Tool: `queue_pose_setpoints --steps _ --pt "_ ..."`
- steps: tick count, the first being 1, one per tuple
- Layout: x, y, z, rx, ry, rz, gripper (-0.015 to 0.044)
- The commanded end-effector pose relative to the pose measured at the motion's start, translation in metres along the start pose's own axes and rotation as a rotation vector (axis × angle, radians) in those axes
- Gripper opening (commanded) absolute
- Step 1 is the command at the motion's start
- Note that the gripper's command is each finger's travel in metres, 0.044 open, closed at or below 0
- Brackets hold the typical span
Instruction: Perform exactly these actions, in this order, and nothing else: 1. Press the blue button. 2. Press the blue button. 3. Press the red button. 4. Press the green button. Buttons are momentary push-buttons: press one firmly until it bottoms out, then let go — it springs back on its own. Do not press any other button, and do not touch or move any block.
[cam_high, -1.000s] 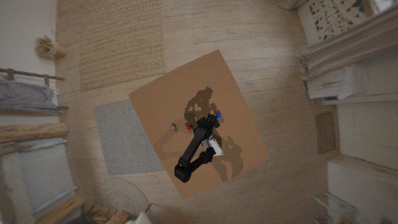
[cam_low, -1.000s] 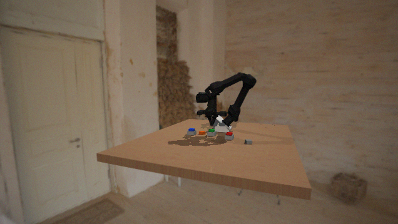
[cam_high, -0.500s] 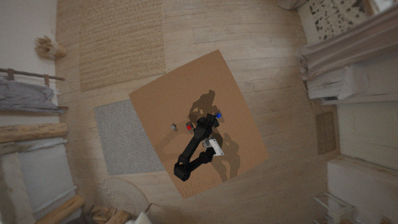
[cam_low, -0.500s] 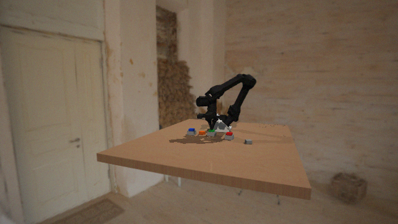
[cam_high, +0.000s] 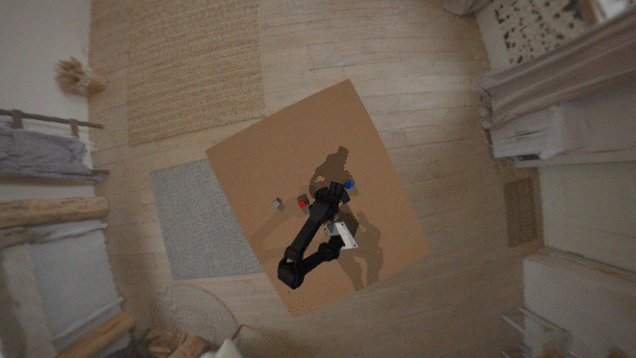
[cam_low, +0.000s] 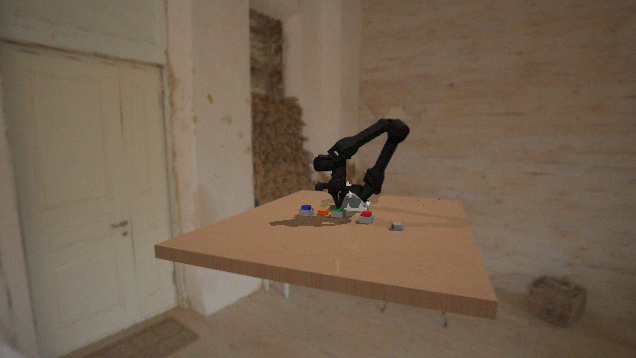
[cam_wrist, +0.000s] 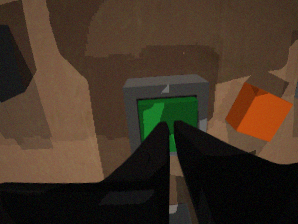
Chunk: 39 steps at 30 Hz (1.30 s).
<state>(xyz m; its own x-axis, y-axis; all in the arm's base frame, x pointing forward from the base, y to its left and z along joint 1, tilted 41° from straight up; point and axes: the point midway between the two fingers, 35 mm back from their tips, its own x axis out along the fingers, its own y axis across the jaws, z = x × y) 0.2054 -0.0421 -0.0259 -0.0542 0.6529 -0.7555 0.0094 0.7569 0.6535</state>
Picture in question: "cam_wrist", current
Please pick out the red button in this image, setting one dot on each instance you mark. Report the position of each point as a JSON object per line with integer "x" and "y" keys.
{"x": 11, "y": 84}

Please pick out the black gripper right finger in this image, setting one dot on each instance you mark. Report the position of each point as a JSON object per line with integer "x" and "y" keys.
{"x": 230, "y": 186}

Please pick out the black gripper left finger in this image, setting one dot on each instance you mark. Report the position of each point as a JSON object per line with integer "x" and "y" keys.
{"x": 137, "y": 192}

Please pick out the green button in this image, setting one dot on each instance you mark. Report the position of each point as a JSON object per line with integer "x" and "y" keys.
{"x": 151, "y": 99}

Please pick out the orange block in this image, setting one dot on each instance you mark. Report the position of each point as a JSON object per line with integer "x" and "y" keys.
{"x": 257, "y": 113}

